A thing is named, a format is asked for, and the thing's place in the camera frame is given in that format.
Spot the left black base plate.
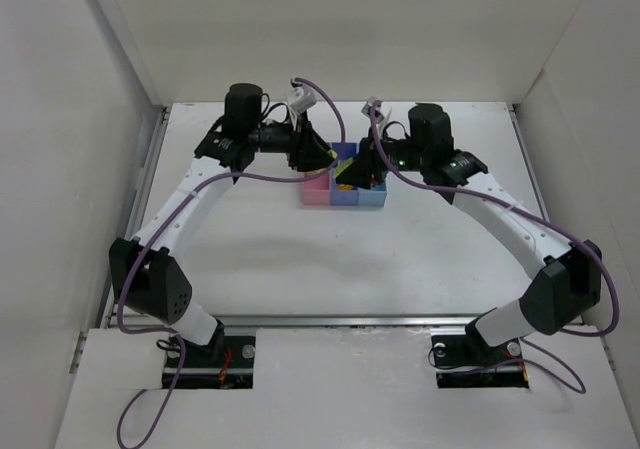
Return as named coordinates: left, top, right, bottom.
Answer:
left=175, top=331, right=256, bottom=390

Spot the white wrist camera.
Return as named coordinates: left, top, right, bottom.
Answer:
left=286, top=85, right=317, bottom=114
left=361, top=96, right=392, bottom=131

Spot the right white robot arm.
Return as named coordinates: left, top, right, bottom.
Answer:
left=336, top=99, right=601, bottom=367

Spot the aluminium front rail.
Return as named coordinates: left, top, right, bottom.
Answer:
left=218, top=315, right=474, bottom=328

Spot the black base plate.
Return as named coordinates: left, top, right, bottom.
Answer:
left=428, top=333, right=529, bottom=389
left=175, top=331, right=256, bottom=390

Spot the light blue container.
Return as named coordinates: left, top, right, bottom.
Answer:
left=357, top=183, right=387, bottom=208

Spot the purple cable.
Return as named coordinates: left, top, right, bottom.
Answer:
left=367, top=101, right=620, bottom=395
left=115, top=76, right=347, bottom=449

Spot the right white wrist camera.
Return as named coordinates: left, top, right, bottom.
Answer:
left=361, top=96, right=392, bottom=131

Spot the dark blue container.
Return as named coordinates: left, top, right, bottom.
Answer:
left=330, top=142, right=358, bottom=206

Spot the pink container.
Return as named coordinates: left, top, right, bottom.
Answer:
left=301, top=173, right=331, bottom=206

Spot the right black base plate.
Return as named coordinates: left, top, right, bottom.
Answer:
left=428, top=333, right=529, bottom=389

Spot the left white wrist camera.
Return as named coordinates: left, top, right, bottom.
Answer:
left=286, top=85, right=317, bottom=114

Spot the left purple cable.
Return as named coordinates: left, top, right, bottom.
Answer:
left=115, top=76, right=347, bottom=449

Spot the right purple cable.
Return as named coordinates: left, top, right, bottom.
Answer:
left=367, top=101, right=620, bottom=395

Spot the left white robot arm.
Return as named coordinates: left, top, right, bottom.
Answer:
left=109, top=77, right=337, bottom=359

